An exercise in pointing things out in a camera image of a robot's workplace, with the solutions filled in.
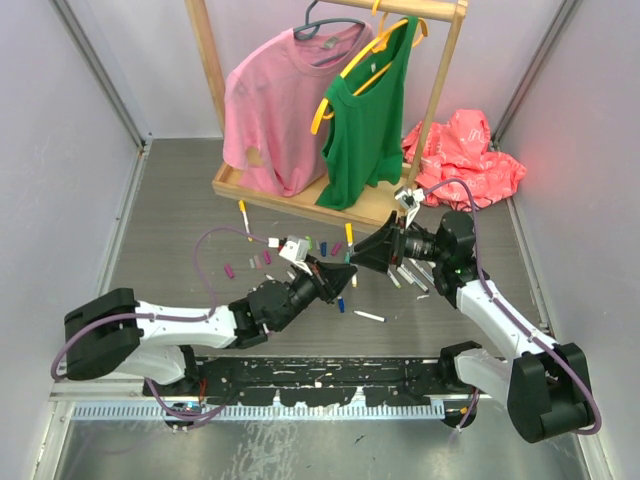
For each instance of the wooden clothes rack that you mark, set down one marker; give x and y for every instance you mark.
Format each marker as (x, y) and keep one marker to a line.
(375, 204)

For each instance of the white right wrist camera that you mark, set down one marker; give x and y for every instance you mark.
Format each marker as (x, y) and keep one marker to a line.
(410, 200)

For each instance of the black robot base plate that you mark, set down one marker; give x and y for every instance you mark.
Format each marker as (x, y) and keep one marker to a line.
(314, 382)

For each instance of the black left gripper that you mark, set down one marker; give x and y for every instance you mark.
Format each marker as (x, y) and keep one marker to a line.
(329, 279)

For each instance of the green tank top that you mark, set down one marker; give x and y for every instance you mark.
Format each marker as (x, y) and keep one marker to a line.
(363, 110)

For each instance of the slotted cable duct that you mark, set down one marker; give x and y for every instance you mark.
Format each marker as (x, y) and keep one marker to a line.
(148, 411)

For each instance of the thin white pen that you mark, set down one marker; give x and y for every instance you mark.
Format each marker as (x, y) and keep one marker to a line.
(417, 273)

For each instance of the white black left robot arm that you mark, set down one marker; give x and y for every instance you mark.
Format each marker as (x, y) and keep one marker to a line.
(118, 333)

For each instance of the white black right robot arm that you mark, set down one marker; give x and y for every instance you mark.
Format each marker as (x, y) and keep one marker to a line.
(458, 277)

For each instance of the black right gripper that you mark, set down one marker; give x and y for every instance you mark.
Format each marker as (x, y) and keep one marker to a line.
(391, 238)

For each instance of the crumpled coral pink cloth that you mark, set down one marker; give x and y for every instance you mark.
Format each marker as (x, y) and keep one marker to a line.
(460, 148)

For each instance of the pink t-shirt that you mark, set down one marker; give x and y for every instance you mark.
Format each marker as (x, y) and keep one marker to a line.
(271, 98)

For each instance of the maroon pen cap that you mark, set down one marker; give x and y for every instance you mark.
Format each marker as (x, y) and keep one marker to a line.
(229, 271)

